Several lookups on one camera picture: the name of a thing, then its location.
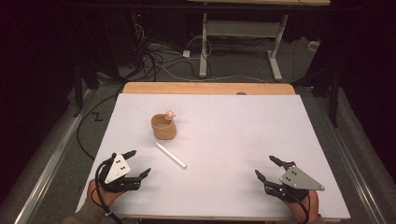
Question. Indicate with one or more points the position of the white table mat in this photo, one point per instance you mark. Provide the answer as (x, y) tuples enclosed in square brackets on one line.
[(218, 140)]

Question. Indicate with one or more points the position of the person's right hand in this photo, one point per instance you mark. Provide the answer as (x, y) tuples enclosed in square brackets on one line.
[(308, 207)]

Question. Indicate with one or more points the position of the small white box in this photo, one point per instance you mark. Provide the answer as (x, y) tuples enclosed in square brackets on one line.
[(313, 46)]

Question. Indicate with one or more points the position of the white power adapter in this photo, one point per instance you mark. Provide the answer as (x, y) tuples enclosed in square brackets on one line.
[(186, 53)]

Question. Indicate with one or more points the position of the wooden table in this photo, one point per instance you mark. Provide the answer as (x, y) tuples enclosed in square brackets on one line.
[(205, 88)]

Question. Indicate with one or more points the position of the white metal desk frame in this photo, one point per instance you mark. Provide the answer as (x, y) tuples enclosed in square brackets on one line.
[(243, 29)]

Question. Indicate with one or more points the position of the white stick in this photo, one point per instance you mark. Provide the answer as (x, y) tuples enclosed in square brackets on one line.
[(170, 155)]

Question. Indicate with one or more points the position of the black stand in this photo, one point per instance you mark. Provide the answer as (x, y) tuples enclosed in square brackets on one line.
[(79, 90), (333, 93)]

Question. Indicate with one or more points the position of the brown ceramic cup with figurine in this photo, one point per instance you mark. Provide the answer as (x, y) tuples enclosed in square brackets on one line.
[(163, 127)]

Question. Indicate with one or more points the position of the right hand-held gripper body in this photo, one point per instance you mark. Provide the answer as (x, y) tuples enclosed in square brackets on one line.
[(299, 182)]

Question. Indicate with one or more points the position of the metal floor rail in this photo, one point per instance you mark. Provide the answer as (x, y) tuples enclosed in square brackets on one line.
[(351, 165), (53, 158)]

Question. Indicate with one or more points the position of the person's left hand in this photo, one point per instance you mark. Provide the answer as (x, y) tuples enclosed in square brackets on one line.
[(101, 194)]

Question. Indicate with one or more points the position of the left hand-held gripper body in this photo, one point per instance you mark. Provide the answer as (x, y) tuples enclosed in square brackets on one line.
[(117, 169)]

